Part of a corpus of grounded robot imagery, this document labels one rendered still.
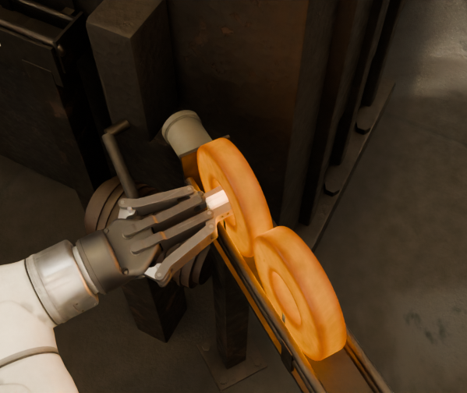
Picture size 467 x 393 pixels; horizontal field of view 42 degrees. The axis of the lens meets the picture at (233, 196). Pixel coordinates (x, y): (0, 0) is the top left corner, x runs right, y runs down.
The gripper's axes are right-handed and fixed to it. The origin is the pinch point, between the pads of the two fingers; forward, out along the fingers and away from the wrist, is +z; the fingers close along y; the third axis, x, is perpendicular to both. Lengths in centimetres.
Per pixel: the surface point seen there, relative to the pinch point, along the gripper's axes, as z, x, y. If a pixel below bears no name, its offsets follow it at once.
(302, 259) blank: 1.1, 8.8, 15.0
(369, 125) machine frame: 55, -67, -37
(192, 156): -1.9, 0.3, -8.0
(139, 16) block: 0.3, 8.9, -26.5
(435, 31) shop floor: 100, -80, -63
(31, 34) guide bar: -13.7, 1.4, -40.0
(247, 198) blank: 0.2, 5.9, 4.3
